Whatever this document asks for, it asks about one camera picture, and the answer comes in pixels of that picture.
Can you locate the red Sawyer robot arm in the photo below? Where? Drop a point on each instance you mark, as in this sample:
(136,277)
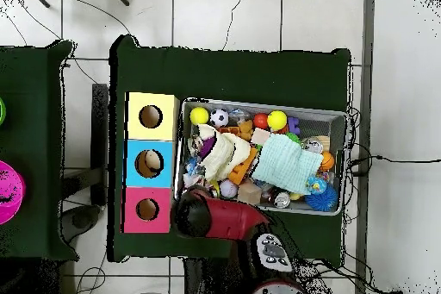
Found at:
(231,218)

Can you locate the wooden box with three holes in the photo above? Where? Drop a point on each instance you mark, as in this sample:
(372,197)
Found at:
(136,170)

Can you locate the grey mesh bin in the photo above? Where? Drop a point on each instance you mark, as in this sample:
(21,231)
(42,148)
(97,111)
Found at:
(320,121)

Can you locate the cream cloth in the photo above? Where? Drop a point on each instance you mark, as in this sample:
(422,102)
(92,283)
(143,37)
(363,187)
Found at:
(224,156)

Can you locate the small soccer ball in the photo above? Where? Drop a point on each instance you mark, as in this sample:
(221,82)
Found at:
(219,117)

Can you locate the yellow ball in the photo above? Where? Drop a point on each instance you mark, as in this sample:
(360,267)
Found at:
(199,115)
(276,120)

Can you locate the small red ball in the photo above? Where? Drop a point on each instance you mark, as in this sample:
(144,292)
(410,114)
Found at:
(260,121)

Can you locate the wooden cube block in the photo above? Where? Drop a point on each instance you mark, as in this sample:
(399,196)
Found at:
(248,190)

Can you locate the mint green cloth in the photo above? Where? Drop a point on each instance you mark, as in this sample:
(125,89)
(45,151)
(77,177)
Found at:
(286,163)

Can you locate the globe print ball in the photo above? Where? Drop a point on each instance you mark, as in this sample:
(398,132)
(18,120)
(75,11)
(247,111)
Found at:
(316,185)

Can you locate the small orange basketball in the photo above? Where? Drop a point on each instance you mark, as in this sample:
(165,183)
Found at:
(326,160)

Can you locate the blue spiky ball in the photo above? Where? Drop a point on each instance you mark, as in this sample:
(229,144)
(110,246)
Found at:
(322,200)

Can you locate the grey floor base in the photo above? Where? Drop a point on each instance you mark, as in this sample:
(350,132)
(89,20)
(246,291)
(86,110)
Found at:
(81,220)

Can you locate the dark green side table cloth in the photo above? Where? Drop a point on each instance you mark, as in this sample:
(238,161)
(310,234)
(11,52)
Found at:
(31,66)

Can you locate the pink plastic bowl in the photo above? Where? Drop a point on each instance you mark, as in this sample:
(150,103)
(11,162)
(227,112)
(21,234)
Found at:
(10,183)

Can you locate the bright green round object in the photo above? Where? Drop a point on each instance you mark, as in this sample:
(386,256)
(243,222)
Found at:
(1,111)

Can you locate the black frame between tables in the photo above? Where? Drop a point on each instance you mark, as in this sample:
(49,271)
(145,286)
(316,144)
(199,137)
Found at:
(100,142)

